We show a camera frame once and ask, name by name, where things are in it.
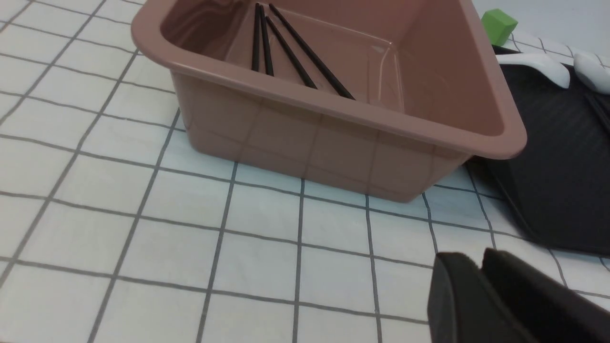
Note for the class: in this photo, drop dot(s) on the white ceramic soup spoon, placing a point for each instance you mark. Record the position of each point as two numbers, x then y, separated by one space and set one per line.
593 75
553 70

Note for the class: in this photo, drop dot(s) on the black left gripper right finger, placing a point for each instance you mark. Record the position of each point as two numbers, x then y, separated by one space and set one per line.
552 313

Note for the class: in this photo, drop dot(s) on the white grid tablecloth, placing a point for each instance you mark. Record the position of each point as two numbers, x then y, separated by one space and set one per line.
114 230

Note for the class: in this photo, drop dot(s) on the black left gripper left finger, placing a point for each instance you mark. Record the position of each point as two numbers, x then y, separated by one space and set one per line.
463 307

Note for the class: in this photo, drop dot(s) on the green cube block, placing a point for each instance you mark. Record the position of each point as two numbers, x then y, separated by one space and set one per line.
498 26

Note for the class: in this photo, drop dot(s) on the pink plastic bin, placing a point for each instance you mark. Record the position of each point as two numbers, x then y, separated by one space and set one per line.
429 93

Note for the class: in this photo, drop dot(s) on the black plastic tray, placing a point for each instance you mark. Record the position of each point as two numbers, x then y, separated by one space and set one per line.
559 186

